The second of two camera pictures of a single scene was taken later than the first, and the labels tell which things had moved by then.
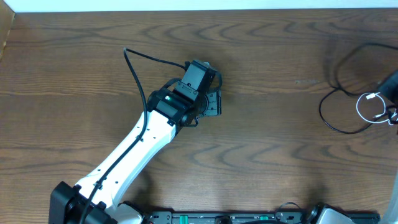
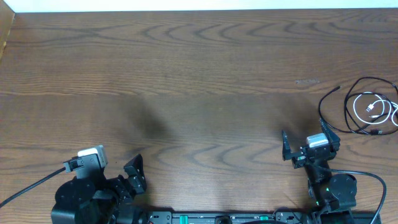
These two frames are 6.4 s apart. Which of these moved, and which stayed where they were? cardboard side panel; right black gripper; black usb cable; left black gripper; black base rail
Moved: right black gripper; black usb cable; left black gripper
Stayed: black base rail; cardboard side panel
